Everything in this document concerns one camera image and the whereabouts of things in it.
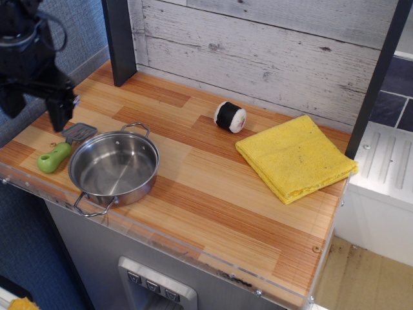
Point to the dark grey post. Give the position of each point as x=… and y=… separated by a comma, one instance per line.
x=120, y=41
x=384, y=60

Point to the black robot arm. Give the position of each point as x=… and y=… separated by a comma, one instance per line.
x=27, y=10

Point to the silver dispenser button panel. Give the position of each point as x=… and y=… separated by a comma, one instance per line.
x=146, y=288

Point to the dark grey left post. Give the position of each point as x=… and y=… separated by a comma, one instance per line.
x=120, y=41

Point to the green handled grey spatula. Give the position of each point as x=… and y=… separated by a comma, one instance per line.
x=78, y=132

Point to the toy sushi roll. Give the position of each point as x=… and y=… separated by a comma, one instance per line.
x=230, y=117

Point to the dark grey right post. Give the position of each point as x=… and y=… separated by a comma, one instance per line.
x=384, y=60

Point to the yellow folded cloth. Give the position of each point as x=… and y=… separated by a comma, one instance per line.
x=295, y=159

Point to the yellow object bottom corner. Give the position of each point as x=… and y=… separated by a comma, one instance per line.
x=22, y=304

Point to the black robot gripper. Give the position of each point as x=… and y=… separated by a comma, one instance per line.
x=28, y=67

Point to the stainless steel pot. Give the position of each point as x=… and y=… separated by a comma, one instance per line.
x=114, y=168

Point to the white ribbed side counter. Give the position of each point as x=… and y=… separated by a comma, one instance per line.
x=385, y=165

